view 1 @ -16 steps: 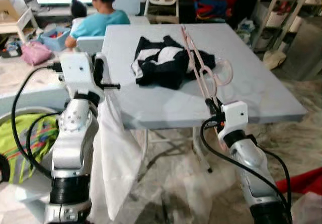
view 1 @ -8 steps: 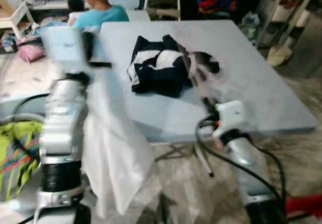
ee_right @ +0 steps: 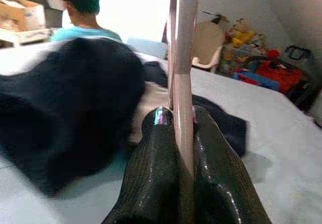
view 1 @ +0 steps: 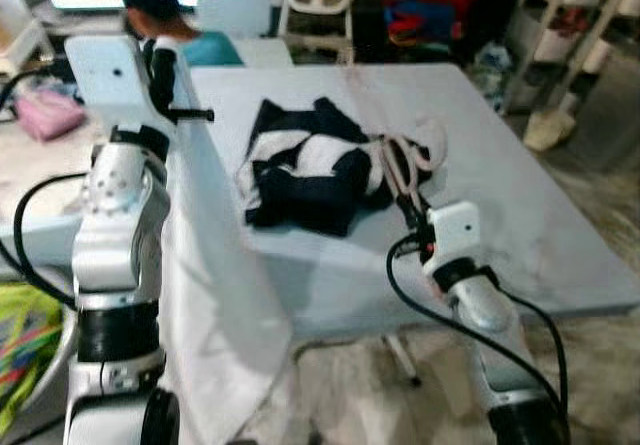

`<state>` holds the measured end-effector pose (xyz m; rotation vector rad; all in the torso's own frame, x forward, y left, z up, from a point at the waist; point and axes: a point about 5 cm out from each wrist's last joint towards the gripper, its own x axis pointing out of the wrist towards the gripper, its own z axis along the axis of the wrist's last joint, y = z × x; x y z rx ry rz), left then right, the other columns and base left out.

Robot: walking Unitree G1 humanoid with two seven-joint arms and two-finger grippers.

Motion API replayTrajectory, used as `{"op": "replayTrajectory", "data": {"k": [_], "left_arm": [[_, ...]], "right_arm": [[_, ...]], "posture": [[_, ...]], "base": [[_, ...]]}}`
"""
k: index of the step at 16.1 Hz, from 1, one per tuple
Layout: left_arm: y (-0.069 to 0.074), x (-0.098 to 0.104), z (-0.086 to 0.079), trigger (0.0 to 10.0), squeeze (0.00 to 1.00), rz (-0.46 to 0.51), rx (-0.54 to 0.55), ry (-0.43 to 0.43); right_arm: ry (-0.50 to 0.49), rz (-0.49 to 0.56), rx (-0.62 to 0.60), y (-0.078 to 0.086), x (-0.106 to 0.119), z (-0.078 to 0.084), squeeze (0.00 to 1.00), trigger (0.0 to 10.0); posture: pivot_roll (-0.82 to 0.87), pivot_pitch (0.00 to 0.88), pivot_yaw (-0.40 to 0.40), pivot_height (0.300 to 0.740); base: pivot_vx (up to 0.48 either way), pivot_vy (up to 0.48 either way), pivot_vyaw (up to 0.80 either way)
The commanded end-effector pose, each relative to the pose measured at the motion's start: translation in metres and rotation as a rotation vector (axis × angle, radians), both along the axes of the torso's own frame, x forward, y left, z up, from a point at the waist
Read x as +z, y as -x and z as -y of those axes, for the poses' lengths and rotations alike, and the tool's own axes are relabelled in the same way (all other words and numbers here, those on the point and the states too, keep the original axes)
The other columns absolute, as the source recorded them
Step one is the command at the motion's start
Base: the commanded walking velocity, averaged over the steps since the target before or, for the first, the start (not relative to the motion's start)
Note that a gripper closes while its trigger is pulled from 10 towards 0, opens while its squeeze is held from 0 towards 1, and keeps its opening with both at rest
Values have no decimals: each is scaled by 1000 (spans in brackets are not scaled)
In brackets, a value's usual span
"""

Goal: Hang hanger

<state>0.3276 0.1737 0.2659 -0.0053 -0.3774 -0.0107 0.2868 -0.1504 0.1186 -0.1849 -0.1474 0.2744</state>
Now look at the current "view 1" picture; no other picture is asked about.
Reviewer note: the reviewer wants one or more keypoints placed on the pale pink plastic hanger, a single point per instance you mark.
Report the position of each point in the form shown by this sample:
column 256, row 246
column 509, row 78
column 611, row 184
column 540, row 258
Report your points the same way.
column 392, row 170

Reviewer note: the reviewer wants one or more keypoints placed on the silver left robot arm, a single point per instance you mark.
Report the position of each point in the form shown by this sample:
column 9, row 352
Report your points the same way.
column 115, row 255

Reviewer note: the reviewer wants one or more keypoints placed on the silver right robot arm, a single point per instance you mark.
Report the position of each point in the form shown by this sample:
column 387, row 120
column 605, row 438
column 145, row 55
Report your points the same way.
column 480, row 305

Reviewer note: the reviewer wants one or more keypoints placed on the light blue child chair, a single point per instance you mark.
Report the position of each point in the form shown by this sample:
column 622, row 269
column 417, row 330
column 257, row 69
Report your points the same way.
column 235, row 13

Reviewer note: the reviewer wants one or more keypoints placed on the black and white garment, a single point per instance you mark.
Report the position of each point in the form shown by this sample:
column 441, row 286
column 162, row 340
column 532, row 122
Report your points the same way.
column 300, row 200

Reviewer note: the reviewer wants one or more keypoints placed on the pink bag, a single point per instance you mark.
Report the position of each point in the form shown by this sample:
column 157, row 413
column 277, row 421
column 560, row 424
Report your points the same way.
column 48, row 115

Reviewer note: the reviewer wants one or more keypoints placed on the white tiered storage rack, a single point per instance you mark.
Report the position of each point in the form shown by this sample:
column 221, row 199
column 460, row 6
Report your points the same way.
column 535, row 35

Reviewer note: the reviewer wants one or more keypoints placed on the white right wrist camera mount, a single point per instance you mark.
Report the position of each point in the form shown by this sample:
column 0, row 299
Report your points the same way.
column 455, row 235

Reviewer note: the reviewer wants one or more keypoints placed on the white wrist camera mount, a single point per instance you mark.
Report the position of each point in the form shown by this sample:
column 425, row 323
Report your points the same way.
column 455, row 235
column 105, row 80

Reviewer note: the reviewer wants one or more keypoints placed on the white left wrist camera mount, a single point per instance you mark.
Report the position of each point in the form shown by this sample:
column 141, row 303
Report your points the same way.
column 105, row 80

